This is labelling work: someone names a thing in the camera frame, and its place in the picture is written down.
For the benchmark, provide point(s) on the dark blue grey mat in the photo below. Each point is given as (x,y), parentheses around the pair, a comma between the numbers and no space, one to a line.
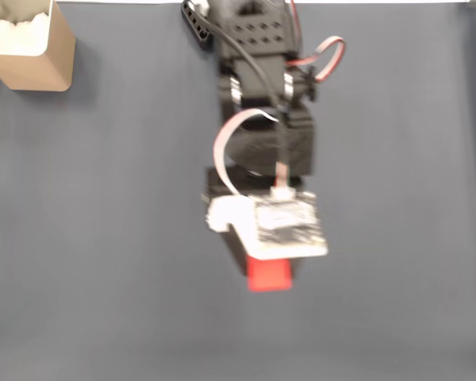
(103,238)

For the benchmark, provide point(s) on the beige box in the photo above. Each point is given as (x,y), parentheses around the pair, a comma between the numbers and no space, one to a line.
(43,73)

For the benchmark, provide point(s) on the white crumpled paper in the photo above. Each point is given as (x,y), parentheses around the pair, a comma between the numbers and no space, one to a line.
(20,35)

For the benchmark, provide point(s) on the white camera board with mount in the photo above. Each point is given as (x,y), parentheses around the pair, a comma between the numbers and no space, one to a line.
(285,222)

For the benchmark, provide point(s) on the red cube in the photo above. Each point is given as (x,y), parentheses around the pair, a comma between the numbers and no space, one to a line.
(269,275)

